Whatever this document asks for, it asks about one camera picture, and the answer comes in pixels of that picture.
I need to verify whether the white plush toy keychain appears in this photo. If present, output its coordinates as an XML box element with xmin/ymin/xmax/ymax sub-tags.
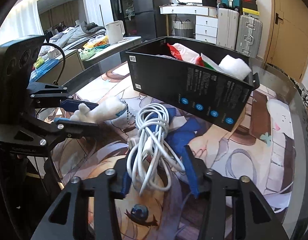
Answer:
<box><xmin>69</xmin><ymin>96</ymin><xmax>127</xmax><ymax>124</ymax></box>

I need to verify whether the white cable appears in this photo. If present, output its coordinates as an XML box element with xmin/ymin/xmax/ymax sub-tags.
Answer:
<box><xmin>126</xmin><ymin>102</ymin><xmax>186</xmax><ymax>197</ymax></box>

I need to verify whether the red white snack bag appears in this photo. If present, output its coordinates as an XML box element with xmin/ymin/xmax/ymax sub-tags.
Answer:
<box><xmin>167</xmin><ymin>43</ymin><xmax>204</xmax><ymax>66</ymax></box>

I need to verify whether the white foam wrap roll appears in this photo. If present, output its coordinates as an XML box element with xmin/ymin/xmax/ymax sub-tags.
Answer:
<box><xmin>219</xmin><ymin>55</ymin><xmax>252</xmax><ymax>81</ymax></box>

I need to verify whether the anime print table mat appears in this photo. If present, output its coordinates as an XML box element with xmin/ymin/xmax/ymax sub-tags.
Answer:
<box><xmin>51</xmin><ymin>63</ymin><xmax>295</xmax><ymax>239</ymax></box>

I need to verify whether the white electric kettle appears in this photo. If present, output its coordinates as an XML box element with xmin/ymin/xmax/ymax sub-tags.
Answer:
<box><xmin>105</xmin><ymin>21</ymin><xmax>125</xmax><ymax>44</ymax></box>

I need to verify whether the black cardboard storage box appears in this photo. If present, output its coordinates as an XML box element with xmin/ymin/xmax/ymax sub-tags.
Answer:
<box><xmin>126</xmin><ymin>36</ymin><xmax>259</xmax><ymax>131</ymax></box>

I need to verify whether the black refrigerator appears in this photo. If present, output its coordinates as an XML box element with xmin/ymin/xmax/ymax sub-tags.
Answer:
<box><xmin>133</xmin><ymin>0</ymin><xmax>170</xmax><ymax>41</ymax></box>

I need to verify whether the grey white woven basket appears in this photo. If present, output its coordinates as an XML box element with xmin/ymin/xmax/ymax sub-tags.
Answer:
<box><xmin>174</xmin><ymin>19</ymin><xmax>194</xmax><ymax>38</ymax></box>

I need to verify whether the white drawer desk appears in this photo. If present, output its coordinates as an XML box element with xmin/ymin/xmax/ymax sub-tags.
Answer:
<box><xmin>159</xmin><ymin>4</ymin><xmax>218</xmax><ymax>44</ymax></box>

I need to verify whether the silver aluminium suitcase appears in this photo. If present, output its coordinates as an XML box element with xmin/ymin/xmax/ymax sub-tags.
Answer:
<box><xmin>236</xmin><ymin>15</ymin><xmax>263</xmax><ymax>58</ymax></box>

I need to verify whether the wooden door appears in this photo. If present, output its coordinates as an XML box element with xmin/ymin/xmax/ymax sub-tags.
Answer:
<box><xmin>264</xmin><ymin>0</ymin><xmax>308</xmax><ymax>81</ymax></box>

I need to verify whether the white hard suitcase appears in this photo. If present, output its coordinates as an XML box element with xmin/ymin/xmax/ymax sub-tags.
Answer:
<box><xmin>216</xmin><ymin>8</ymin><xmax>240</xmax><ymax>50</ymax></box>

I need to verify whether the stack of shoe boxes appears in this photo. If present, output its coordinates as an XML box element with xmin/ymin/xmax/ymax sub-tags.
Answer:
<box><xmin>241</xmin><ymin>0</ymin><xmax>260</xmax><ymax>20</ymax></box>

